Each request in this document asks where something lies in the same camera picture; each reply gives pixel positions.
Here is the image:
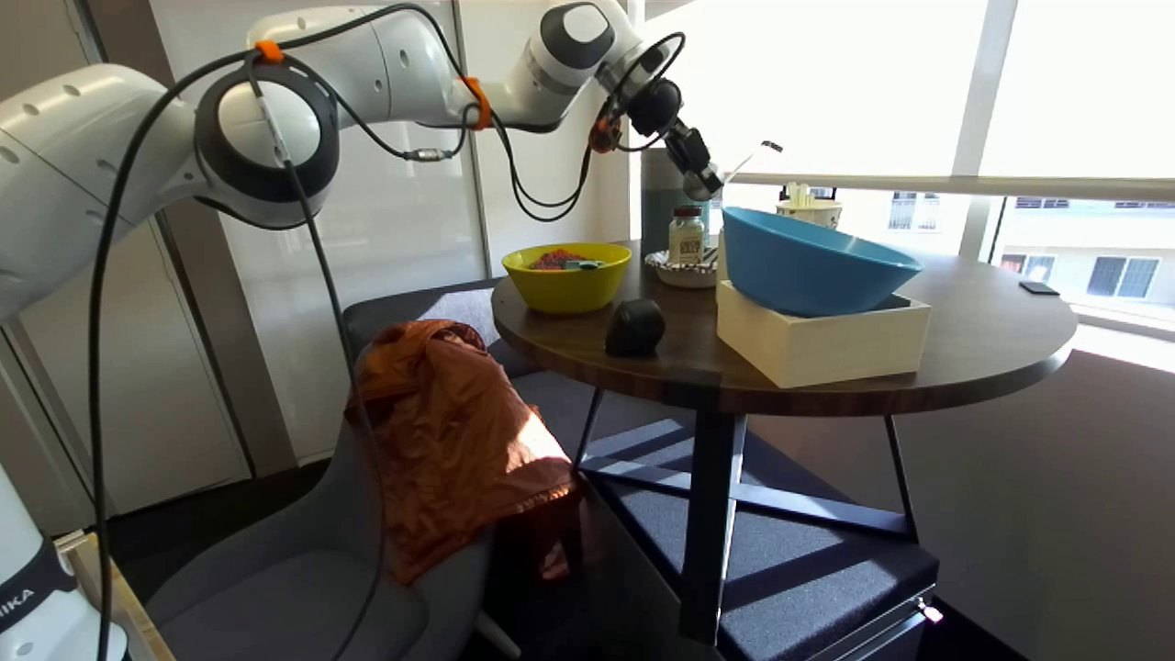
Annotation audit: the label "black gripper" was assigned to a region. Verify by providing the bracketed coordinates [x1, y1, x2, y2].
[626, 76, 733, 202]

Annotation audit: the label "silver metal dome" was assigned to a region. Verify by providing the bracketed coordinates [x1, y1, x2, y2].
[717, 136, 789, 190]

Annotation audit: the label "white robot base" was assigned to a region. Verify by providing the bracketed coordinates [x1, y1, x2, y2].
[0, 471, 133, 661]

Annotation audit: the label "white and teal flask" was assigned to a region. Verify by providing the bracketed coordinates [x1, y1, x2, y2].
[643, 149, 724, 259]

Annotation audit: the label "small glass jar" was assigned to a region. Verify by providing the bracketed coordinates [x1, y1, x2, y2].
[666, 202, 713, 275]

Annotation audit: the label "small white plate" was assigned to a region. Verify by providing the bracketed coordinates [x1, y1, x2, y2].
[643, 246, 729, 295]

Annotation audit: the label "yellow and white container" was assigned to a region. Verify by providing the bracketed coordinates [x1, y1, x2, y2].
[775, 182, 850, 235]

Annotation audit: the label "blue bowl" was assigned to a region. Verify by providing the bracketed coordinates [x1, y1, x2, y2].
[719, 202, 927, 319]

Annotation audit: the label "colourful items in bowl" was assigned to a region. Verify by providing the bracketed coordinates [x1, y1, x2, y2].
[528, 246, 606, 275]

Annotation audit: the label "black round object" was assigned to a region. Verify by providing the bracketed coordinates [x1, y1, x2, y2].
[602, 299, 671, 365]

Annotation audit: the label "yellow bowl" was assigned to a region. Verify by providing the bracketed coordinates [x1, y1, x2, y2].
[499, 240, 637, 319]

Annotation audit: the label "cream rectangular box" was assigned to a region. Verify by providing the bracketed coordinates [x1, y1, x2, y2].
[713, 275, 933, 393]

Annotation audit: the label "round dark wooden table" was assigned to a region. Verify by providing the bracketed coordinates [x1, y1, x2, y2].
[488, 235, 1083, 647]

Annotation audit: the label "orange cloth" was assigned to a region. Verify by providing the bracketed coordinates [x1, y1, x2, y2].
[341, 317, 586, 592]

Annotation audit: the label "grey chair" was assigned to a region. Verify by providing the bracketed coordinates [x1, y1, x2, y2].
[144, 287, 597, 661]

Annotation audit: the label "light wooden plank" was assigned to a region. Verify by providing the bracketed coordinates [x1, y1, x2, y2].
[53, 530, 176, 661]

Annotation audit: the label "window frame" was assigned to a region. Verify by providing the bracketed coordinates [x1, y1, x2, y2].
[713, 0, 1175, 266]

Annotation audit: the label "black cable with orange connector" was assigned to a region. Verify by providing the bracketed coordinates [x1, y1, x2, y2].
[80, 0, 691, 661]

